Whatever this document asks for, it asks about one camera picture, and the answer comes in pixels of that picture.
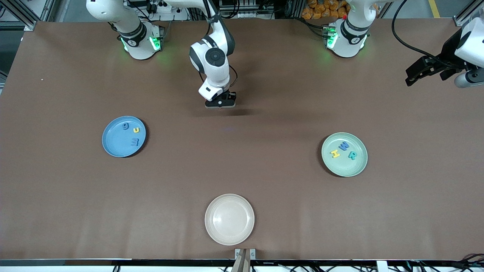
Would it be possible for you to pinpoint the small metal bracket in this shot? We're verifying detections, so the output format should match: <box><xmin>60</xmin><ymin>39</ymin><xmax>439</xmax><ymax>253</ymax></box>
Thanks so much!
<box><xmin>234</xmin><ymin>248</ymin><xmax>256</xmax><ymax>260</ymax></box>

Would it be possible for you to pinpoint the white power strip with plugs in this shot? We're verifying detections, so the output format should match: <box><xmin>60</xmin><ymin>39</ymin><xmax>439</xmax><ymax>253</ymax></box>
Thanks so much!
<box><xmin>146</xmin><ymin>0</ymin><xmax>174</xmax><ymax>14</ymax></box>

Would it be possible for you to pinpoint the aluminium frame profile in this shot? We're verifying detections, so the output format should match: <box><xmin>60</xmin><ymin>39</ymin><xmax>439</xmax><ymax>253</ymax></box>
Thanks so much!
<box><xmin>0</xmin><ymin>0</ymin><xmax>50</xmax><ymax>31</ymax></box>
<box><xmin>454</xmin><ymin>0</ymin><xmax>484</xmax><ymax>27</ymax></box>

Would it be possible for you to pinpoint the pile of orange bags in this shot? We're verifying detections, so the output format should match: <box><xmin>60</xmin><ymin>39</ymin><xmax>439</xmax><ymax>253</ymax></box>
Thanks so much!
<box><xmin>302</xmin><ymin>0</ymin><xmax>350</xmax><ymax>20</ymax></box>

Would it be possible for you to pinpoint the blue plate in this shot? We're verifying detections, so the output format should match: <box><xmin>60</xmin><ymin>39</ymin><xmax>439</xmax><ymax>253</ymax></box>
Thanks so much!
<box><xmin>102</xmin><ymin>116</ymin><xmax>147</xmax><ymax>158</ymax></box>

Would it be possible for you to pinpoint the beige plate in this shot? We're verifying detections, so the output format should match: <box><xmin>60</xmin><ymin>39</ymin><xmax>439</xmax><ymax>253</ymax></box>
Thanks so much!
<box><xmin>205</xmin><ymin>193</ymin><xmax>255</xmax><ymax>246</ymax></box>

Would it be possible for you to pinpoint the green plate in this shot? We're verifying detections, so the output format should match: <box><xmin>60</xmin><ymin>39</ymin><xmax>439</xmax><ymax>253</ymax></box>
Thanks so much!
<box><xmin>321</xmin><ymin>132</ymin><xmax>368</xmax><ymax>178</ymax></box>

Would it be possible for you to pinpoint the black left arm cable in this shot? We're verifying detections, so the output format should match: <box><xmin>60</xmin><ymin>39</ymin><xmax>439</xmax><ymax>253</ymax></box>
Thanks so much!
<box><xmin>392</xmin><ymin>0</ymin><xmax>454</xmax><ymax>69</ymax></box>

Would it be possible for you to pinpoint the cable bundle below table edge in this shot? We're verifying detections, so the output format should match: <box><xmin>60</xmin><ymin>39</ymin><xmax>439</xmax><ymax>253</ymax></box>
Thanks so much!
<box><xmin>408</xmin><ymin>253</ymin><xmax>484</xmax><ymax>272</ymax></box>

